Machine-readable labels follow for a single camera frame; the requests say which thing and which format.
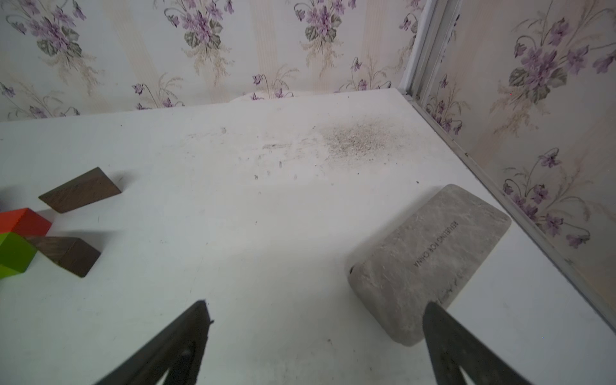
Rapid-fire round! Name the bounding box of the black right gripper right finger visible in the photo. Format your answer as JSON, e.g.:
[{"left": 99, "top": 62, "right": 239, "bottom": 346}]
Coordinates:
[{"left": 422, "top": 302, "right": 529, "bottom": 384}]

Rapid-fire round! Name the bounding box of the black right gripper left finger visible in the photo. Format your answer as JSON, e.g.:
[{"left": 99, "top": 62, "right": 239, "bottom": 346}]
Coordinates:
[{"left": 98, "top": 300, "right": 212, "bottom": 384}]

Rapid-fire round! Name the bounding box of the brown triangle block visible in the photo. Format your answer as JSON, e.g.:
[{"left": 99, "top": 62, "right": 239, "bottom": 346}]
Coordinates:
[
  {"left": 25, "top": 236, "right": 101, "bottom": 278},
  {"left": 38, "top": 167, "right": 121, "bottom": 213}
]

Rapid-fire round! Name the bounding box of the green rectangular block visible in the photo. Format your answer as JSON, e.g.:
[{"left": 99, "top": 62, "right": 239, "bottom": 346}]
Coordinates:
[{"left": 0, "top": 233, "right": 37, "bottom": 279}]

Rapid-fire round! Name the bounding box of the red rectangular block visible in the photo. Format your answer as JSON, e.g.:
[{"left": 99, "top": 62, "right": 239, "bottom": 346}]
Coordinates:
[{"left": 0, "top": 208, "right": 52, "bottom": 237}]

